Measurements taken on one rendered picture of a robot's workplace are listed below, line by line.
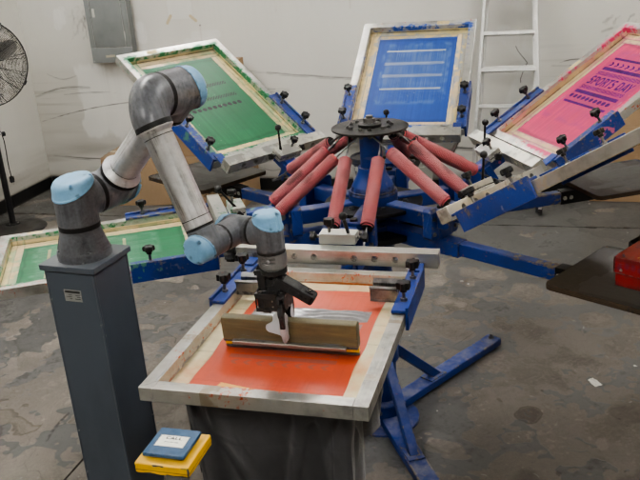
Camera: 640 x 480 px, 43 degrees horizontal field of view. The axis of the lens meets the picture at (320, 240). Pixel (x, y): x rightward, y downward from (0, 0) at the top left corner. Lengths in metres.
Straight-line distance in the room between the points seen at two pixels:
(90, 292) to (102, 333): 0.13
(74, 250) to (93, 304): 0.16
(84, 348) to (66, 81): 5.31
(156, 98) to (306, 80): 4.66
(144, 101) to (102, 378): 0.86
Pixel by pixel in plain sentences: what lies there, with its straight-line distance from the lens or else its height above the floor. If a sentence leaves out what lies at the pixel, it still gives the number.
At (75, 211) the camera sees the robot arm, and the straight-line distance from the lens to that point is 2.29.
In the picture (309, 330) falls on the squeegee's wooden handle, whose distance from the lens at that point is 2.15.
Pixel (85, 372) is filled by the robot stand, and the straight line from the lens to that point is 2.48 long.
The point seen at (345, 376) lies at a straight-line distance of 2.07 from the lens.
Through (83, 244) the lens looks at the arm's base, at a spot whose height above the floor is 1.25.
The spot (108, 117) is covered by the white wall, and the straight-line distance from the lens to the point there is 7.44.
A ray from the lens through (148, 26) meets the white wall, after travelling 7.09.
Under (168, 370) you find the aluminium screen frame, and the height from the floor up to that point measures 0.99.
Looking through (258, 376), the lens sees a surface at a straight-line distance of 2.11.
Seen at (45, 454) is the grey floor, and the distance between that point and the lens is 3.78.
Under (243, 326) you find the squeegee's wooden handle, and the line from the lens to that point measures 2.21.
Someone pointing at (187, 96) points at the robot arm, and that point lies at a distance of 2.09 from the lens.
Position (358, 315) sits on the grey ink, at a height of 0.96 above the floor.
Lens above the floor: 2.00
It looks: 20 degrees down
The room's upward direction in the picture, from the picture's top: 4 degrees counter-clockwise
